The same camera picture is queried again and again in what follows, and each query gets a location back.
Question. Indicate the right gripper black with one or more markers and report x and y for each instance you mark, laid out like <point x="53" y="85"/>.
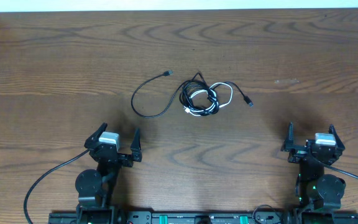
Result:
<point x="297" y="155"/>

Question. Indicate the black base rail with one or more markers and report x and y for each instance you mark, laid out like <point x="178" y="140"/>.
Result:
<point x="169" y="218"/>

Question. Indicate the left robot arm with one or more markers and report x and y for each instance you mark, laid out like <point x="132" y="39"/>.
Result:
<point x="95" y="187"/>

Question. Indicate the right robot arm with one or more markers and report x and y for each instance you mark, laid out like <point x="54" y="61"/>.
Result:
<point x="319" y="194"/>

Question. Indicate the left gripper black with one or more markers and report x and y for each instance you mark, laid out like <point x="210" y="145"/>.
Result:
<point x="128" y="162"/>

